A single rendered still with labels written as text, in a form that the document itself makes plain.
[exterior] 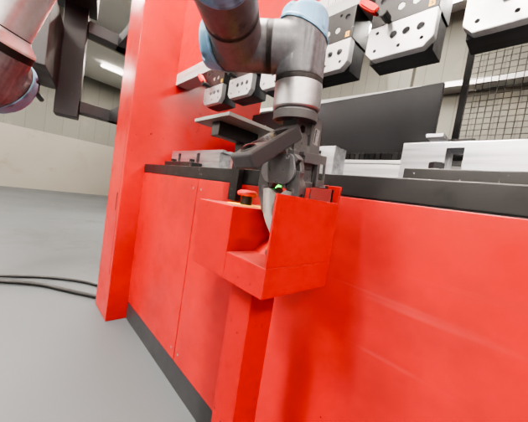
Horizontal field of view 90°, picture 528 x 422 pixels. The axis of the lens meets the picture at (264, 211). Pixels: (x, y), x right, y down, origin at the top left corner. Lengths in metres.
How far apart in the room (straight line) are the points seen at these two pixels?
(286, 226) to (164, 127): 1.34
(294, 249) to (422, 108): 1.00
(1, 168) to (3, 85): 8.95
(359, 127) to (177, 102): 1.01
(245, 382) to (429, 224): 0.42
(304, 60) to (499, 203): 0.35
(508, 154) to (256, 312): 0.53
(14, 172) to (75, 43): 7.65
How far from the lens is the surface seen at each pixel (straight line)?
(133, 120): 1.60
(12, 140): 9.61
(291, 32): 0.46
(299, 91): 0.43
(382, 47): 0.80
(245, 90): 1.11
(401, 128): 1.30
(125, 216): 1.59
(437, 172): 0.60
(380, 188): 0.55
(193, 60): 1.60
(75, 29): 2.21
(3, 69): 0.66
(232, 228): 0.43
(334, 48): 0.88
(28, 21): 0.67
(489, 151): 0.65
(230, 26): 0.39
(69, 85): 2.12
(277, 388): 0.79
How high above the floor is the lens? 0.80
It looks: 3 degrees down
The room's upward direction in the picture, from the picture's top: 9 degrees clockwise
